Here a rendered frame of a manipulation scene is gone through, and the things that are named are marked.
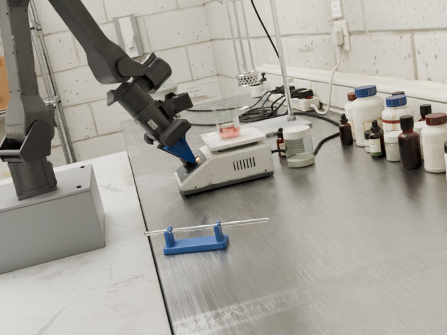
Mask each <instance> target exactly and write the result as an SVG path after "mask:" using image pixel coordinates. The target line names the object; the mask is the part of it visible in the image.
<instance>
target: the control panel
mask: <svg viewBox="0 0 447 335"><path fill-rule="evenodd" d="M194 156H195V157H196V156H197V158H199V159H198V160H196V162H198V164H197V166H196V167H195V168H194V169H193V170H192V171H191V172H189V173H186V169H185V168H184V167H183V164H182V165H181V166H180V167H179V168H178V169H176V173H177V174H178V177H179V179H180V182H181V183H182V182H183V181H184V180H185V179H186V178H187V177H188V176H189V175H190V174H192V173H193V172H194V171H195V170H196V169H197V168H198V167H200V166H201V165H202V164H203V163H204V162H205V161H206V160H207V158H206V157H205V155H204V154H203V153H202V151H201V150H200V149H199V150H198V151H196V152H195V153H194ZM197 158H196V159H197Z"/></svg>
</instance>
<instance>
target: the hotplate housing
mask: <svg viewBox="0 0 447 335"><path fill-rule="evenodd" d="M200 150H201V151H202V153H203V154H204V155H205V157H206V158H207V160H206V161H205V162H204V163H203V164H202V165H201V166H200V167H198V168H197V169H196V170H195V171H194V172H193V173H192V174H190V175H189V176H188V177H187V178H186V179H185V180H184V181H183V182H182V183H181V182H180V179H179V177H178V174H177V173H175V176H176V179H177V182H178V185H179V186H180V189H181V191H182V193H183V194H184V195H189V194H193V193H197V192H201V191H205V190H209V189H214V188H217V187H222V186H226V185H231V184H234V183H239V182H243V181H247V180H251V179H256V178H259V177H265V176H267V175H273V174H274V172H273V169H274V165H273V157H272V154H273V150H271V146H270V145H269V144H268V143H267V142H265V141H263V140H261V141H258V142H252V143H249V144H244V145H240V146H235V147H232V148H226V149H223V150H218V151H211V150H210V149H209V148H208V147H207V146H203V147H201V148H200Z"/></svg>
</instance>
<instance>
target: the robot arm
mask: <svg viewBox="0 0 447 335"><path fill-rule="evenodd" d="M48 1H49V3H50V4H51V5H52V6H53V8H54V9H55V11H56V12H57V13H58V15H59V16H60V18H61V19H62V20H63V22H64V23H65V25H66V26H67V27H68V28H69V30H70V31H71V33H72V34H73V35H74V37H75V38H76V40H77V41H78V42H79V43H80V45H81V46H82V48H83V49H84V51H85V53H86V58H87V63H88V66H89V68H90V69H91V71H92V73H93V75H94V77H95V79H96V80H97V81H98V82H99V83H101V84H107V85H108V84H117V83H121V85H120V86H119V87H118V88H117V89H116V90H113V89H111V90H109V91H108V92H107V93H106V95H107V103H106V105H107V106H111V105H113V104H114V103H115V102H118V103H119V104H120V105H121V106H122V107H123V108H124V109H125V111H127V113H129V115H131V117H133V119H134V122H135V123H136V124H139V125H140V126H141V127H142V128H143V129H144V130H145V131H146V133H145V134H144V140H145V142H146V143H147V144H150V145H154V143H153V142H154V141H155V140H156V141H157V142H158V143H159V145H158V146H157V148H158V149H161V150H163V151H165V152H167V153H169V154H172V155H173V156H176V157H178V158H180V159H182V160H184V161H189V162H191V163H194V162H195V161H196V158H195V156H194V154H193V153H192V151H191V149H190V147H189V145H188V143H187V141H186V132H187V131H188V130H189V129H190V128H191V127H192V125H191V124H190V123H189V122H188V121H187V120H186V119H176V118H177V115H176V114H177V113H179V112H181V111H183V110H186V109H190V108H192V107H193V106H194V105H193V104H192V101H191V99H190V96H189V94H188V93H187V92H184V93H181V94H178V95H176V94H174V93H173V92H170V93H168V94H165V99H164V101H163V100H162V99H161V100H158V101H157V100H155V99H153V97H151V95H149V94H154V93H156V92H157V90H158V89H159V88H160V87H161V86H162V85H163V84H164V83H165V82H166V81H167V80H168V79H169V78H170V77H171V75H172V69H171V67H170V65H169V64H168V63H167V62H166V61H164V60H163V59H162V58H160V57H158V56H156V55H155V53H154V52H152V53H147V54H146V55H145V56H144V57H143V59H142V60H141V61H140V62H135V61H133V60H132V59H131V58H130V57H129V56H128V54H127V53H126V52H125V51H124V50H123V49H122V48H121V47H120V46H119V45H117V44H116V43H114V42H112V41H111V40H110V39H109V38H108V37H107V36H106V35H105V34H104V33H103V32H102V30H101V28H100V27H99V26H98V24H97V23H96V21H95V20H94V18H93V17H92V15H91V14H90V13H89V11H88V10H87V8H86V7H85V6H84V4H83V2H82V1H81V0H48ZM29 2H30V0H0V29H1V38H2V43H3V52H4V57H5V66H6V71H7V80H8V84H9V93H10V99H9V103H8V107H7V111H6V113H5V137H4V138H3V141H2V142H1V145H0V159H1V161H2V162H7V165H8V168H9V171H10V173H11V177H12V180H13V184H14V186H15V193H16V196H17V200H18V201H20V200H24V199H28V198H30V197H34V196H38V195H42V194H45V193H49V192H52V191H56V190H57V188H56V185H57V182H58V181H57V179H56V177H55V173H54V169H53V164H52V163H51V162H50V161H49V160H48V161H47V156H49V155H50V154H51V140H52V139H53V138H54V135H55V128H57V127H58V126H57V123H56V122H55V108H54V105H53V104H45V103H44V101H43V99H42V98H41V96H40V94H39V87H38V81H37V72H36V67H35V58H34V52H33V44H32V38H31V29H30V24H29V14H28V6H29ZM131 77H132V80H131V81H130V82H127V81H129V80H130V79H131Z"/></svg>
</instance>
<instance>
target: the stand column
mask: <svg viewBox="0 0 447 335"><path fill-rule="evenodd" d="M270 5H271V13H272V17H273V25H274V29H275V37H276V41H277V50H278V54H279V62H280V66H281V73H282V78H283V86H284V91H285V98H286V103H287V110H288V113H289V116H288V117H287V121H288V122H290V121H294V120H296V116H294V115H293V108H292V103H291V95H290V91H289V83H288V79H287V71H286V66H285V59H284V54H283V46H282V42H281V33H280V29H279V21H278V17H277V9H276V4H275V0H270Z"/></svg>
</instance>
